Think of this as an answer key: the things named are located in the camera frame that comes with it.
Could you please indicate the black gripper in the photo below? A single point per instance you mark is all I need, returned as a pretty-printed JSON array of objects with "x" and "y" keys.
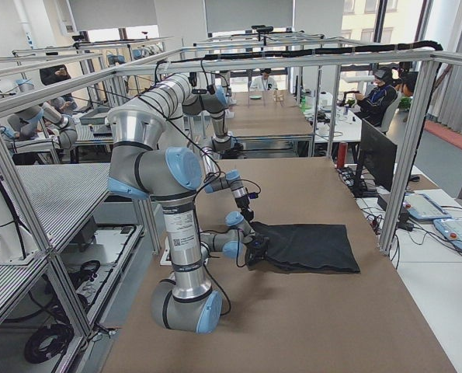
[
  {"x": 248, "y": 213},
  {"x": 256, "y": 253}
]

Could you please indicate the black t-shirt with logo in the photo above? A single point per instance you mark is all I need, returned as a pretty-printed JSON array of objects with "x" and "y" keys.
[{"x": 308, "y": 247}]

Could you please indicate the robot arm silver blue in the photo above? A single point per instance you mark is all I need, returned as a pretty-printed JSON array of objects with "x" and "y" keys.
[
  {"x": 215, "y": 116},
  {"x": 185, "y": 300}
]

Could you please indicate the red bottle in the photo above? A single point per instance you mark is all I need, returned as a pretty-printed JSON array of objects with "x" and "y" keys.
[{"x": 341, "y": 156}]

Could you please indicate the black computer monitor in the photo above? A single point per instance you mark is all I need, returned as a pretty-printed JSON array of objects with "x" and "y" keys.
[{"x": 377, "y": 154}]

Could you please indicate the seated person with headset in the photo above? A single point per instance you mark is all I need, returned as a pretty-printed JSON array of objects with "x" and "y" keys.
[{"x": 374, "y": 105}]

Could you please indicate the teach pendant blue grey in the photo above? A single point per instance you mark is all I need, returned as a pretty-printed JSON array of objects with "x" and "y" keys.
[{"x": 422, "y": 208}]

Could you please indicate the striped work table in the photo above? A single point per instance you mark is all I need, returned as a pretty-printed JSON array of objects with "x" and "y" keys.
[{"x": 61, "y": 198}]

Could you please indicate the aluminium frame cage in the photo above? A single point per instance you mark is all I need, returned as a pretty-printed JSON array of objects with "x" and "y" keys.
[{"x": 338, "y": 53}]

